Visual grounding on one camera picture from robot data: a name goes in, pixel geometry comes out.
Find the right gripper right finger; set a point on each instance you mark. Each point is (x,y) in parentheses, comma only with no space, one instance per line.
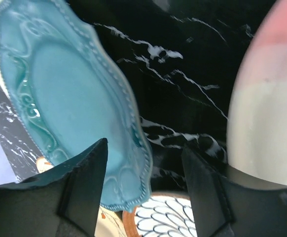
(229,203)

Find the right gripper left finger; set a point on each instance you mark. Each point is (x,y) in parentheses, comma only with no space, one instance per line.
(61,202)

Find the teal embossed plate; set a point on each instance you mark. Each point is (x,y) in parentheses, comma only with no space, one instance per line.
(68,93)

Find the cream leaf pattern plate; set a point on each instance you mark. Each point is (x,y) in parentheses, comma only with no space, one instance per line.
(108,223)

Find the white petal pattern bowl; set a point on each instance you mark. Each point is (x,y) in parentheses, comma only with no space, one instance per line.
(163,215)

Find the pink and cream plate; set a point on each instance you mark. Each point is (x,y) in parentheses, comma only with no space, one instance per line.
(257,118)

